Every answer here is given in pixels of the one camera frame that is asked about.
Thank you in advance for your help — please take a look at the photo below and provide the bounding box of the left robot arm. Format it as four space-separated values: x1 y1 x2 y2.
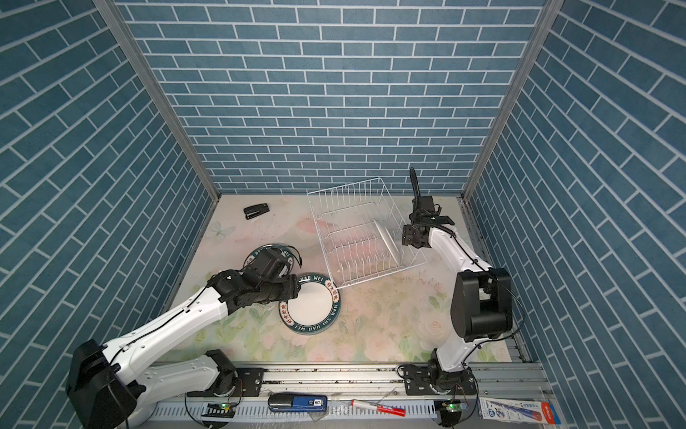
66 246 302 428

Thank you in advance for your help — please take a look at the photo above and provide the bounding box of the blue black handheld device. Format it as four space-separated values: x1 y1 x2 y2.
267 393 328 413

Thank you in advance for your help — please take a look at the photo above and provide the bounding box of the black stapler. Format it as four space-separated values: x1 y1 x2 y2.
243 203 270 220

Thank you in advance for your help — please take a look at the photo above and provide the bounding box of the red handled screwdriver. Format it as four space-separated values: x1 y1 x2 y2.
351 400 407 418

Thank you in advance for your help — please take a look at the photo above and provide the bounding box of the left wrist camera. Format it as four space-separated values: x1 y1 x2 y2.
248 248 292 278

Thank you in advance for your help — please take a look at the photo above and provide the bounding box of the white toothpaste box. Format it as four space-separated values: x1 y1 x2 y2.
479 397 562 425

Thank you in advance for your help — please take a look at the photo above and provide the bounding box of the controller board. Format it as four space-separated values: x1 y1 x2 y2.
434 400 468 420
201 402 236 419

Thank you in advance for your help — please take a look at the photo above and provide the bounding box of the aluminium mounting rail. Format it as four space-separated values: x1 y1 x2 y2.
128 362 559 427

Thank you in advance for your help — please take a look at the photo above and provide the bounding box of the white wire dish rack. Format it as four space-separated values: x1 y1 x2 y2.
307 178 427 290

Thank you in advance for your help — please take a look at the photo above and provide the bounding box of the white plate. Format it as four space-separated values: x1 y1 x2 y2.
373 220 402 266
243 243 299 269
279 273 341 335

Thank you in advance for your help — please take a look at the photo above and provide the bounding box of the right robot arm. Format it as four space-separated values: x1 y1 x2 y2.
402 194 513 393

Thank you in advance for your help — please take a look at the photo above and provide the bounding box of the left controller board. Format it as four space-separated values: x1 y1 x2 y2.
201 402 236 419

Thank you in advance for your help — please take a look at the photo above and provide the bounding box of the right controller board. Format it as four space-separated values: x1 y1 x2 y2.
434 400 468 420

